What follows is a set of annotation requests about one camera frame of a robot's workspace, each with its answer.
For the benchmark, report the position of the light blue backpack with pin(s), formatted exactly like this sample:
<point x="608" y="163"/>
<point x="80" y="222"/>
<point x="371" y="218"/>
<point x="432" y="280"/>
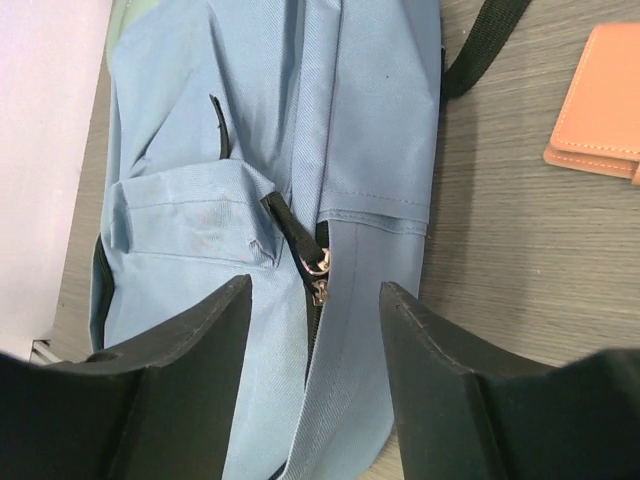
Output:
<point x="294" y="142"/>

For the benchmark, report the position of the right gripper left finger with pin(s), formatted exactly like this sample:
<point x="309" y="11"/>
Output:
<point x="157" y="406"/>

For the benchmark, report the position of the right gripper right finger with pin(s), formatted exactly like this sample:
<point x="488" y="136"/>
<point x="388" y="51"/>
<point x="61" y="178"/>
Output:
<point x="467" y="409"/>

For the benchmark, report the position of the teal round plate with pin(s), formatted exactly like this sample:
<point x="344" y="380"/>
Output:
<point x="123" y="14"/>

